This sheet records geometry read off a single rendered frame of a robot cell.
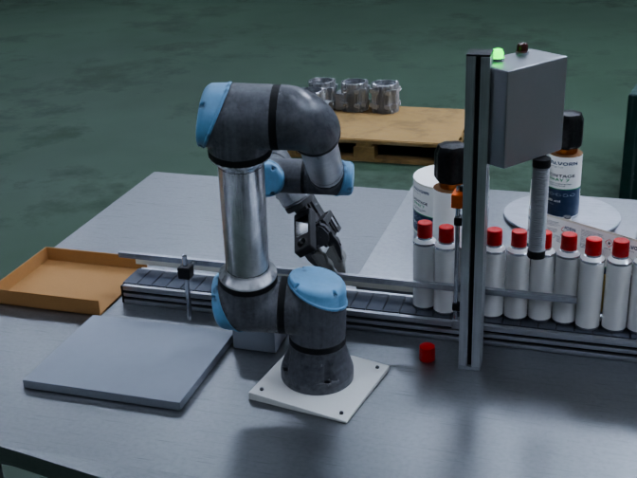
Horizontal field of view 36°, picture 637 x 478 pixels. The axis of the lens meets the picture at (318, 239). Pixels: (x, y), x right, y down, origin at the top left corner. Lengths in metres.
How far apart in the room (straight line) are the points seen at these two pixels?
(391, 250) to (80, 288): 0.80
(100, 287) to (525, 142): 1.17
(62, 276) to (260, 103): 1.09
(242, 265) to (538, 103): 0.64
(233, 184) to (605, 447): 0.83
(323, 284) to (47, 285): 0.91
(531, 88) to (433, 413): 0.65
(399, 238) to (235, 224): 0.85
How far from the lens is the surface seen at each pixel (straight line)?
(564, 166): 2.67
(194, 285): 2.39
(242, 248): 1.86
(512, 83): 1.86
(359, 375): 2.07
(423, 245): 2.17
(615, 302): 2.16
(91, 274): 2.63
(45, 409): 2.09
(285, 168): 2.09
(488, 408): 1.99
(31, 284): 2.63
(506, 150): 1.89
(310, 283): 1.93
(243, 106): 1.71
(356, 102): 6.36
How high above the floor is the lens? 1.92
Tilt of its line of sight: 23 degrees down
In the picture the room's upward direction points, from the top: 2 degrees counter-clockwise
